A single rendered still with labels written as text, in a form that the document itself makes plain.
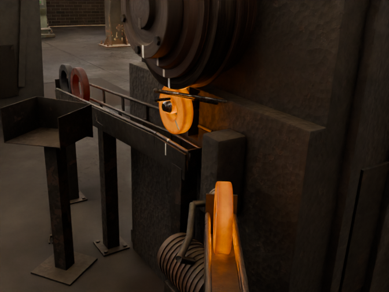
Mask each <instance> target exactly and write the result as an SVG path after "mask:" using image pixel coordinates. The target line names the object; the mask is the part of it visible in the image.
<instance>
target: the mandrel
mask: <svg viewBox="0 0 389 292"><path fill-rule="evenodd" d="M192 104H193V110H198V109H199V105H200V102H199V101H195V100H192ZM162 110H163V111H164V112H166V113H168V114H172V113H176V112H177V106H176V104H175V102H174V100H173V99H171V100H170V101H165V102H164V103H163V104H162Z"/></svg>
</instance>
